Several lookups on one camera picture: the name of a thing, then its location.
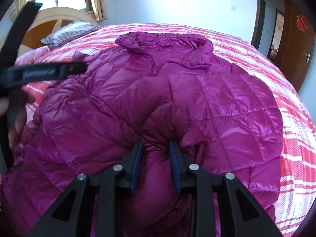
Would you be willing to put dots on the striped pillow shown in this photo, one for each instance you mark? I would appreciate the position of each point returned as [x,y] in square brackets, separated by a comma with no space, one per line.
[69,33]

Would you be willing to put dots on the cream wooden headboard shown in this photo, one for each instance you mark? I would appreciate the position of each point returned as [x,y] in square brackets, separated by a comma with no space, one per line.
[48,21]

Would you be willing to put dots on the silver door handle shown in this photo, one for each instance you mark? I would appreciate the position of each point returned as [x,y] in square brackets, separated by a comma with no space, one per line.
[307,55]

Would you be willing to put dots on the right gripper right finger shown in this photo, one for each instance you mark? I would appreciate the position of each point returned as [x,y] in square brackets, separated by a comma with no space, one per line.
[218,200]

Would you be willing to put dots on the red white plaid bed cover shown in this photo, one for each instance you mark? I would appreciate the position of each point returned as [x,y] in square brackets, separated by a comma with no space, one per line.
[297,159]

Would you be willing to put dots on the person left hand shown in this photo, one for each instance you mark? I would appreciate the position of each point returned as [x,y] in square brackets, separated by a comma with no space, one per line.
[15,132]

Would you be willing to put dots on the dark door frame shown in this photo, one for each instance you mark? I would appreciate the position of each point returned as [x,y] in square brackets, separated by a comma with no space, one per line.
[266,23]

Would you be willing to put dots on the white wall switch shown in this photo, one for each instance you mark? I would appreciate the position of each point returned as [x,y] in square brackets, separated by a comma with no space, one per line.
[233,8]

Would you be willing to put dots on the brown wooden door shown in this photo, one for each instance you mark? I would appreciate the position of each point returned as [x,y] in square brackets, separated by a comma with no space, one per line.
[290,58]

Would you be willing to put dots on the magenta quilted down jacket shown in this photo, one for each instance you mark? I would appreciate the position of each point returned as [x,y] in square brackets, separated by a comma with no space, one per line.
[154,88]

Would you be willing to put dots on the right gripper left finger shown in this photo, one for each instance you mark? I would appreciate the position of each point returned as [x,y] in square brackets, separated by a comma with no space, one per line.
[92,203]

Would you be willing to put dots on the red double happiness decoration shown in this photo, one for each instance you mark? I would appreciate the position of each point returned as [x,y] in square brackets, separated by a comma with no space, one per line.
[301,23]

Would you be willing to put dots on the pink floral folded quilt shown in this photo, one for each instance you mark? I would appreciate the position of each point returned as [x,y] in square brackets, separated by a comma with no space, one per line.
[32,56]

